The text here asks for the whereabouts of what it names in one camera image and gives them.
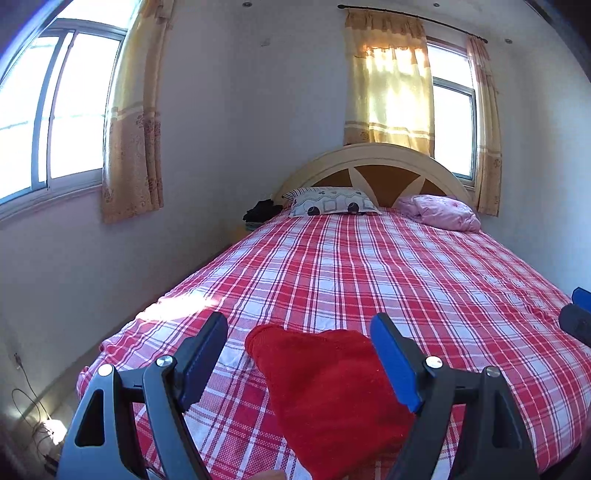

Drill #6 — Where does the grey patterned pillow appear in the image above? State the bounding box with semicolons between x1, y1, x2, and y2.
281;186;383;217

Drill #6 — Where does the red plaid bed sheet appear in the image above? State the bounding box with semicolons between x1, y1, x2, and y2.
76;206;591;480

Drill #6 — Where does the small window behind bed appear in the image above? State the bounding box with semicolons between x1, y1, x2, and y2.
427;41;478;181

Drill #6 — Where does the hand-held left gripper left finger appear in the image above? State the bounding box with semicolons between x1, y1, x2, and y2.
58;311;229;480

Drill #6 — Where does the cream wooden headboard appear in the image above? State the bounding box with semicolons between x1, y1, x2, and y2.
272;143;476;213

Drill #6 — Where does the yellow side window curtain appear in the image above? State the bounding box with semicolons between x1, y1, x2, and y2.
102;0;176;224

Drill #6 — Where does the pink pillow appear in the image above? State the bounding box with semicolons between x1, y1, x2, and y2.
392;195;482;232

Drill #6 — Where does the red knitted sweater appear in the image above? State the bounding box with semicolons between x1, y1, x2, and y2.
245;323;419;480

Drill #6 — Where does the large side window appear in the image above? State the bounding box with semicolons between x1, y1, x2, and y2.
0;18;127;217

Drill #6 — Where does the black cable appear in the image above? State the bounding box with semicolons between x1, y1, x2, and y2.
10;351;61;467

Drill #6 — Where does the wide yellow curtain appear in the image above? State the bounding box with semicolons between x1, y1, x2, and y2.
344;9;435;155

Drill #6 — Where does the long black curtain rod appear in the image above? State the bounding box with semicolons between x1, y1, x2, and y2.
338;4;488;44

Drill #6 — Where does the dark clothes pile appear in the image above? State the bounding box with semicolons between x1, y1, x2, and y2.
243;199;283;224

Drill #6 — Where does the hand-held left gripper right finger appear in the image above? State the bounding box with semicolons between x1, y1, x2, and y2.
370;312;539;480

